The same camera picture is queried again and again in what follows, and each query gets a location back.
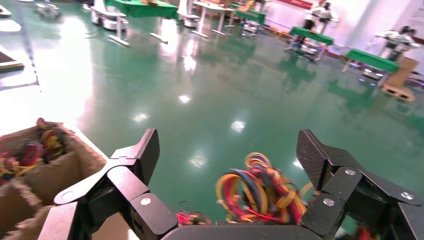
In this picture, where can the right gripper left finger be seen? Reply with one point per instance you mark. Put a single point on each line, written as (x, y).
(129, 195)

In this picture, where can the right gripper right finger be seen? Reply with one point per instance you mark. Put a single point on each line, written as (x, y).
(351, 195)

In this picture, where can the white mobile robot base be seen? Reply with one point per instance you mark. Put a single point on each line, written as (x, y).
(109, 20)

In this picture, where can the brown divided cardboard box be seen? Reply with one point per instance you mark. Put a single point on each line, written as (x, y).
(76, 155)

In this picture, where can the cardboard stack on pallet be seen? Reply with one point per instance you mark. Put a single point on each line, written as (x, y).
(402, 73)

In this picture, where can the green cloth table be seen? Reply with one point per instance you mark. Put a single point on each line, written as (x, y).
(251, 15)
(311, 34)
(142, 8)
(371, 59)

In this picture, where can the person in white shirt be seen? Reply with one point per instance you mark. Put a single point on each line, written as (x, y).
(399, 41)
(313, 15)
(329, 13)

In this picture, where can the white leg table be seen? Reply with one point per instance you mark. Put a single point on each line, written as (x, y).
(212, 6)

